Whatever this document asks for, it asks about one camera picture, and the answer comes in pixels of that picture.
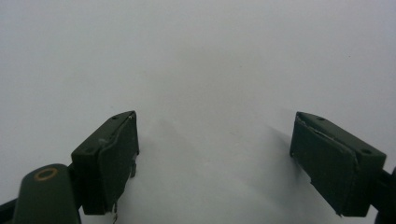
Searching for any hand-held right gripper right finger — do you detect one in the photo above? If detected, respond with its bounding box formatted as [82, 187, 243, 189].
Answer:
[289, 111, 388, 217]

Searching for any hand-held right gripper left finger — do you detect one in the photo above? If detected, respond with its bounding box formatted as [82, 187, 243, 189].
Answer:
[70, 110, 140, 217]

